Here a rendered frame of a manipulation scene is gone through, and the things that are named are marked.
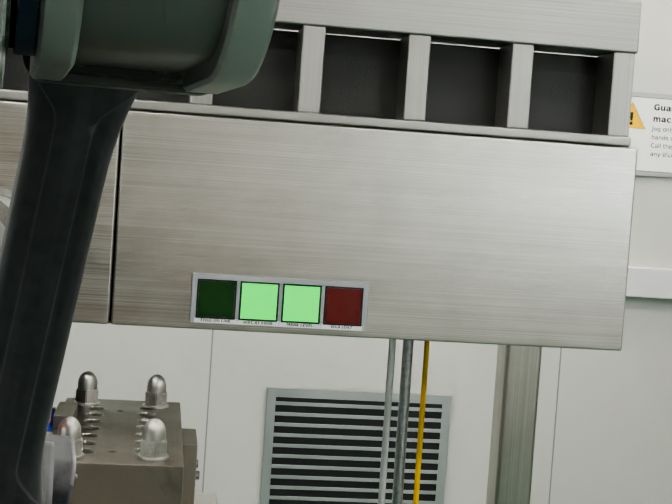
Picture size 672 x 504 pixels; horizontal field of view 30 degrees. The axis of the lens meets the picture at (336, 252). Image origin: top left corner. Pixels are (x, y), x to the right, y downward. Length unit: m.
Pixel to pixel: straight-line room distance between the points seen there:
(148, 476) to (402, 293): 0.54
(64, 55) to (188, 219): 1.31
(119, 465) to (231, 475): 2.79
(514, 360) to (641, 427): 2.48
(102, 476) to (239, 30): 1.03
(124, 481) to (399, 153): 0.64
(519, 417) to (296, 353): 2.18
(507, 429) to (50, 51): 1.64
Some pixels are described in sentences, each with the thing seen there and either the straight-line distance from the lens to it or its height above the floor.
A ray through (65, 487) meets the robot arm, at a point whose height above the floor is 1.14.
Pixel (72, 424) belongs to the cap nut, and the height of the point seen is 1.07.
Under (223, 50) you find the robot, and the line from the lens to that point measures 0.45.
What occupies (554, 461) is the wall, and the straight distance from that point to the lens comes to 4.40.
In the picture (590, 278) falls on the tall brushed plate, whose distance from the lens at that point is 1.87.
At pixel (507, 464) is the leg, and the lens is 2.05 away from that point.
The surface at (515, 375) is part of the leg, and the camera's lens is 2.02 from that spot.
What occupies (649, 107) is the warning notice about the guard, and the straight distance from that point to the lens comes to 4.39.
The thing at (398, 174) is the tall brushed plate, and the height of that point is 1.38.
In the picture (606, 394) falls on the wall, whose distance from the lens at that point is 4.42.
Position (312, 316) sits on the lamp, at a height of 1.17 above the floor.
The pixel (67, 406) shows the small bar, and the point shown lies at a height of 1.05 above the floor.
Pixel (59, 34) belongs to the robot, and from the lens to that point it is 0.45.
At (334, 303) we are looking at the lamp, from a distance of 1.78.
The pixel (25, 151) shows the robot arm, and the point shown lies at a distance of 0.70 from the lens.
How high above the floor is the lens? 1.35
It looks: 3 degrees down
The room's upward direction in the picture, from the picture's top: 4 degrees clockwise
